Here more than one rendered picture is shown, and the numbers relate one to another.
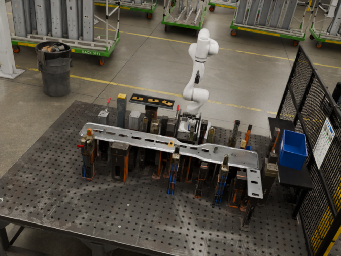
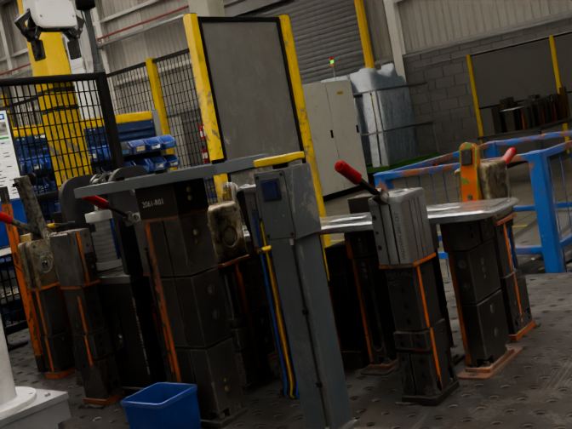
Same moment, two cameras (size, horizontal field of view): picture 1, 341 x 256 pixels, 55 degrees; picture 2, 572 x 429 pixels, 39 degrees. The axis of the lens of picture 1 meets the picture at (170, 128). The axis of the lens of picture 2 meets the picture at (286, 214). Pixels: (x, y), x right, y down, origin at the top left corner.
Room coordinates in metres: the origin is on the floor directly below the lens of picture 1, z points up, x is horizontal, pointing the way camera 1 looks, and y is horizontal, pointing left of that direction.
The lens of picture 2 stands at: (3.48, 1.14, 1.19)
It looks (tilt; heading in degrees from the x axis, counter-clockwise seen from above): 5 degrees down; 213
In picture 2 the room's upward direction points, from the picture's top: 11 degrees counter-clockwise
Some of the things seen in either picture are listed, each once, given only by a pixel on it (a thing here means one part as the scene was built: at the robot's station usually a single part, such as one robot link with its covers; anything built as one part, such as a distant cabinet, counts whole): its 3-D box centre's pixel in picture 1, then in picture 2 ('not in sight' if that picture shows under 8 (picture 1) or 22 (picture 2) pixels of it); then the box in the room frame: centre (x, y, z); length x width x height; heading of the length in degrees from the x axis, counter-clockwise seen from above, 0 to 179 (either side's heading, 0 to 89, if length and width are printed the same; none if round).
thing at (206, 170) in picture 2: (152, 101); (167, 176); (2.38, 0.18, 1.16); 0.37 x 0.14 x 0.02; 85
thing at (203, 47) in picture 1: (203, 47); not in sight; (2.26, -0.16, 1.70); 0.09 x 0.08 x 0.13; 87
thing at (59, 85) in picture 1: (55, 69); not in sight; (4.43, 1.82, 0.36); 0.54 x 0.50 x 0.73; 173
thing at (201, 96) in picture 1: (197, 100); not in sight; (2.59, -0.21, 1.10); 0.19 x 0.12 x 0.24; 87
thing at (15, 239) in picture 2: (243, 151); (23, 280); (2.12, -0.60, 0.95); 0.03 x 0.01 x 0.50; 85
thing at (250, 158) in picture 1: (168, 144); (224, 233); (2.02, 0.00, 1.00); 1.38 x 0.22 x 0.02; 85
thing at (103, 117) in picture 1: (103, 131); (413, 295); (2.24, 0.55, 0.88); 0.11 x 0.10 x 0.36; 175
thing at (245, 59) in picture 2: not in sight; (267, 170); (-0.81, -1.75, 1.00); 1.04 x 0.14 x 2.00; 173
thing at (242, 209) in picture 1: (248, 192); not in sight; (1.76, -0.62, 0.84); 0.11 x 0.06 x 0.29; 175
